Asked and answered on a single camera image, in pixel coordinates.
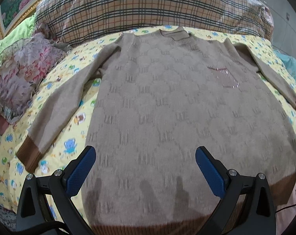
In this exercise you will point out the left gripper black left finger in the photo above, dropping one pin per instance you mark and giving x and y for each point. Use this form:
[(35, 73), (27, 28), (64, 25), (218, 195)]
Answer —
[(45, 205)]

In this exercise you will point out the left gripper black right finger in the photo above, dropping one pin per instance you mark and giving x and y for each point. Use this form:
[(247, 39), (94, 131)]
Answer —
[(257, 214)]

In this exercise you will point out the beige knitted sweater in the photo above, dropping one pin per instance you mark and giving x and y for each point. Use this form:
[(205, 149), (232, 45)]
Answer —
[(167, 117)]

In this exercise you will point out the yellow cartoon bear bedsheet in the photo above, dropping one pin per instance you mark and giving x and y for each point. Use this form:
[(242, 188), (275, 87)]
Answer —
[(62, 117)]

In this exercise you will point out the light blue cloth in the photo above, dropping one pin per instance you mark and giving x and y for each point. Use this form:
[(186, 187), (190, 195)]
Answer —
[(289, 63)]

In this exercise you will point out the floral ruffled pillow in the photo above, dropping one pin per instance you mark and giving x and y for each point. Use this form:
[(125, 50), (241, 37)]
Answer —
[(23, 66)]

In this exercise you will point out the green blanket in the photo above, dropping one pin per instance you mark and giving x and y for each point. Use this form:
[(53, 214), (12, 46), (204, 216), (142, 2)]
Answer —
[(22, 31)]

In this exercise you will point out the plaid checkered quilt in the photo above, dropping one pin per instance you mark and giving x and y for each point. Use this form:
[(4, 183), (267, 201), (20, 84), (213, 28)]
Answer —
[(77, 21)]

